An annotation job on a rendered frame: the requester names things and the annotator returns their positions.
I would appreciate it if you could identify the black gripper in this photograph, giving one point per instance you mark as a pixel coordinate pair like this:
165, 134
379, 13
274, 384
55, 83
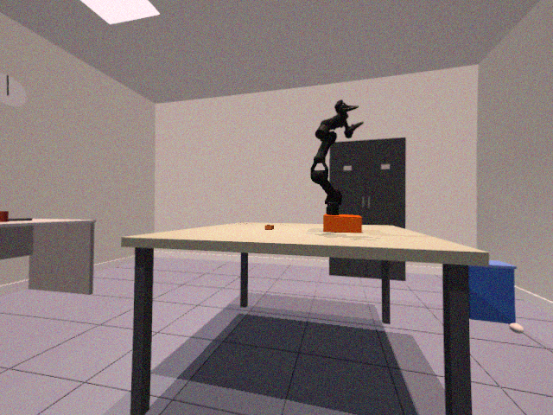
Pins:
340, 120

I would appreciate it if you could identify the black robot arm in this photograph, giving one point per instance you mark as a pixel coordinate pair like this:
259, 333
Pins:
327, 138

